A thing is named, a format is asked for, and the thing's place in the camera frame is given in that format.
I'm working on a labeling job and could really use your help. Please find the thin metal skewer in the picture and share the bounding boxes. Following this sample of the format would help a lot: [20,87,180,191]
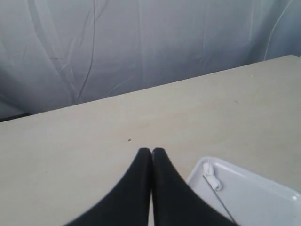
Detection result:
[203,176,236,224]

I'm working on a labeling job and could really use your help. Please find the white backdrop cloth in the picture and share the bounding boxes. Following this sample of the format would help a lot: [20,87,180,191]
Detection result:
[0,0,301,119]

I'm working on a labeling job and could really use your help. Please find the white marshmallow piece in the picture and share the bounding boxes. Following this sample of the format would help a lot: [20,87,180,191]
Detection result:
[203,162,222,191]

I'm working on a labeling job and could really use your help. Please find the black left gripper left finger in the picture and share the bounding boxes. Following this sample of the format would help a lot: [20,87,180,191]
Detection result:
[67,148,152,226]

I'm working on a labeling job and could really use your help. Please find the white rectangular plastic tray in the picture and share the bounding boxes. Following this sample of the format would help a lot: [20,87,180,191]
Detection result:
[187,157,301,226]

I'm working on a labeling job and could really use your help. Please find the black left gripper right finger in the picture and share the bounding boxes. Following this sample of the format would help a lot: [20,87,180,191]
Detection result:
[152,148,236,226]

